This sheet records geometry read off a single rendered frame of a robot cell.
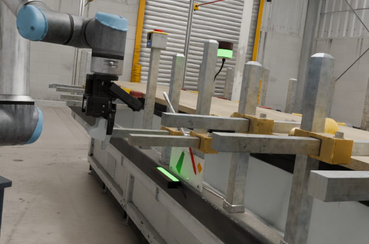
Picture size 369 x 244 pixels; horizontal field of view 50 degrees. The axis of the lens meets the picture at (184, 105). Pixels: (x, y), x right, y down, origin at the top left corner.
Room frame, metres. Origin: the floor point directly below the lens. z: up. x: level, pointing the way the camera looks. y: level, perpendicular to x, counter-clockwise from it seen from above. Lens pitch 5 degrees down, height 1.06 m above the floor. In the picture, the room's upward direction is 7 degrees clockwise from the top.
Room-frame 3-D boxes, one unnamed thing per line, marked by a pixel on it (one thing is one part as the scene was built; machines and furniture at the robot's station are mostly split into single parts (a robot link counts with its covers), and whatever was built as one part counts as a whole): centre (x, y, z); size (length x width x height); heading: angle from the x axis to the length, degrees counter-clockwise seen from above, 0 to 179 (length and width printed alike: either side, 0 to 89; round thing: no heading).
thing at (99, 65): (1.10, 0.23, 1.05); 0.10 x 0.09 x 0.05; 25
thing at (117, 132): (1.46, 0.06, 0.82); 0.44 x 0.03 x 0.04; 115
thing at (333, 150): (0.81, -0.29, 0.95); 0.14 x 0.06 x 0.05; 25
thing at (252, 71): (1.06, -0.17, 0.87); 0.04 x 0.04 x 0.48; 25
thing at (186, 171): (1.30, -0.03, 0.75); 0.26 x 0.01 x 0.10; 25
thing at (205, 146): (1.26, -0.07, 0.85); 0.14 x 0.06 x 0.05; 25
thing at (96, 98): (1.10, 0.24, 0.97); 0.09 x 0.08 x 0.12; 115
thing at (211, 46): (1.28, -0.06, 0.94); 0.04 x 0.04 x 0.48; 25
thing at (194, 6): (4.07, 0.03, 1.25); 0.15 x 0.08 x 1.10; 25
